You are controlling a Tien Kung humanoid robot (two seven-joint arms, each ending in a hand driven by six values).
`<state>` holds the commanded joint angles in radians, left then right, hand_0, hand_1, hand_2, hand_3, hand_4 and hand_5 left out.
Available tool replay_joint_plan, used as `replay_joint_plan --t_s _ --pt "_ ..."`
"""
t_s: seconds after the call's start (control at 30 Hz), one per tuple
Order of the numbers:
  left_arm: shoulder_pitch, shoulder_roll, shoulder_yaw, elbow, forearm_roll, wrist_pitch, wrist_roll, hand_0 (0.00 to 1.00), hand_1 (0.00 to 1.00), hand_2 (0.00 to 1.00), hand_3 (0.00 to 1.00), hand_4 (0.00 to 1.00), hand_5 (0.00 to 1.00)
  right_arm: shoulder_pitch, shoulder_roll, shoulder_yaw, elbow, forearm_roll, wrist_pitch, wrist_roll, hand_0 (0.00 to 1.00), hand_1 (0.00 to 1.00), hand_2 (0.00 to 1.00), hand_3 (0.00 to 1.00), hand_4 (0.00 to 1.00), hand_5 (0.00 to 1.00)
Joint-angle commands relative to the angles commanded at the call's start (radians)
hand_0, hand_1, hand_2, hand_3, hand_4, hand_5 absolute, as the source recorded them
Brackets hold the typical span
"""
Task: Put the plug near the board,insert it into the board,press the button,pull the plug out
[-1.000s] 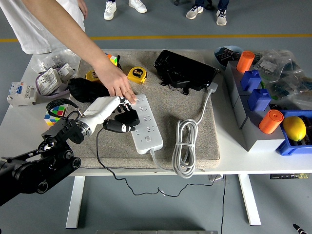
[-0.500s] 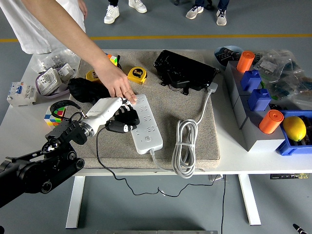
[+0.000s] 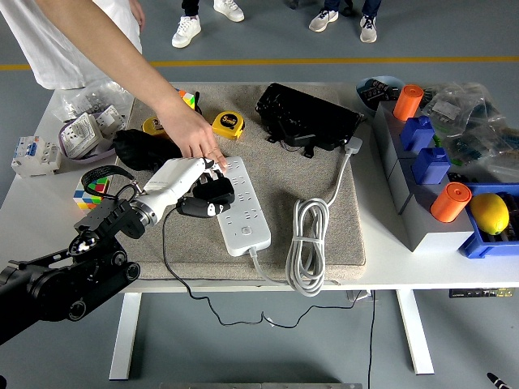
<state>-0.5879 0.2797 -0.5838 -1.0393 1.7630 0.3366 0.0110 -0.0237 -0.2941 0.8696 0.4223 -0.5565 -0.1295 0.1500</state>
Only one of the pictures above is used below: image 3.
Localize grey box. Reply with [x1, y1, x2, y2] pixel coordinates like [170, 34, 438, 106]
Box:
[399, 184, 476, 253]
[372, 100, 437, 163]
[384, 153, 422, 212]

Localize white power strip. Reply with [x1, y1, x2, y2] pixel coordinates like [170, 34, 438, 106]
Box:
[217, 155, 273, 258]

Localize light blue bowl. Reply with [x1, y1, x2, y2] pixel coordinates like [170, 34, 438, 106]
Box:
[355, 75, 406, 117]

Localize clear bags of small parts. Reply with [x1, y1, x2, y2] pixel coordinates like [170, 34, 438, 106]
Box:
[60, 79, 137, 122]

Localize person's right hand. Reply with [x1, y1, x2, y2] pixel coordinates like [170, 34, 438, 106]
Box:
[128, 0, 146, 32]

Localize blue block with knob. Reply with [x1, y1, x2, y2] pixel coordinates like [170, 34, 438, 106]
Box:
[400, 115, 437, 155]
[411, 147, 452, 186]

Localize black table control panel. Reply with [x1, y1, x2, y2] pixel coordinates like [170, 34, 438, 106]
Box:
[448, 288, 513, 300]

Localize yellow tape measure 5m label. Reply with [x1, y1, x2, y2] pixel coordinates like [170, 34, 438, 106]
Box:
[211, 109, 247, 142]

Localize person's left hand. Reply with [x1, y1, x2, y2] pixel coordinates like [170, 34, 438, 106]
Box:
[156, 105, 228, 169]

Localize black plug adapter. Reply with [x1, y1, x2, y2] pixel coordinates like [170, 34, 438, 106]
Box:
[192, 174, 236, 207]

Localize orange cylinder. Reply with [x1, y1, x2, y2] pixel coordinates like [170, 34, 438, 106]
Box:
[393, 83, 426, 122]
[430, 182, 474, 224]

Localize black hanging cable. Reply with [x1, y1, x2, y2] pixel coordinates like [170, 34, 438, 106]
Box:
[367, 289, 376, 389]

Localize thin black adapter cord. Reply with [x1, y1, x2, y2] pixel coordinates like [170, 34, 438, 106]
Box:
[161, 208, 368, 327]

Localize glossy black box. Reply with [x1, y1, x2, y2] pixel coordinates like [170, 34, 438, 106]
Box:
[254, 82, 365, 152]

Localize black circuit boards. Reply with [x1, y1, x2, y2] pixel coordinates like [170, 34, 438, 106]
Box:
[360, 79, 402, 102]

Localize white circuit breaker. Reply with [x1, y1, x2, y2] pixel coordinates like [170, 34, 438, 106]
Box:
[11, 135, 62, 179]

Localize person's grey shoe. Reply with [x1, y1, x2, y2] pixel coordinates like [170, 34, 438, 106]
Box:
[308, 10, 340, 33]
[358, 15, 378, 44]

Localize colourful puzzle cube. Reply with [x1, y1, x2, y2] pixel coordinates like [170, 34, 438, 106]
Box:
[176, 88, 198, 111]
[72, 177, 111, 210]

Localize person's white shoe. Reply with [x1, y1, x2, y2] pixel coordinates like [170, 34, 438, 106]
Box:
[171, 15, 203, 49]
[213, 0, 246, 23]

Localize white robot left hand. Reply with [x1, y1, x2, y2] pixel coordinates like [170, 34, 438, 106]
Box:
[139, 156, 233, 222]

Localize white coiled power cord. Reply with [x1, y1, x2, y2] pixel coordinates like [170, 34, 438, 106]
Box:
[248, 135, 365, 299]

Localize yellow lemon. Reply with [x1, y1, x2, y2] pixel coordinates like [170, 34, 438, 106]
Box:
[470, 193, 511, 236]

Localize yellow tape measure black window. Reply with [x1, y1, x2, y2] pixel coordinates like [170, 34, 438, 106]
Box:
[141, 116, 167, 139]

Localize black bracket with straps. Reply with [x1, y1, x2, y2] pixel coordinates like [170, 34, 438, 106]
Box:
[265, 121, 317, 160]

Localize black cloth pouch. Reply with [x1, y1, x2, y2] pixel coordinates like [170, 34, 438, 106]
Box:
[112, 128, 183, 171]

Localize white table leg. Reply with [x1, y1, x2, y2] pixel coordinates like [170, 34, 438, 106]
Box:
[109, 291, 142, 381]
[396, 289, 435, 376]

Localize blue plastic bin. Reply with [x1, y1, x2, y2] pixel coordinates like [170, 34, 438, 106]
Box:
[458, 182, 519, 260]

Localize grey-brown mat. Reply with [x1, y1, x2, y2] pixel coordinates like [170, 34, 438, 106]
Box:
[88, 83, 368, 284]

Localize clear bags of electronic parts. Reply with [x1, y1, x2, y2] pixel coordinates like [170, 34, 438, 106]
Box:
[421, 82, 519, 186]

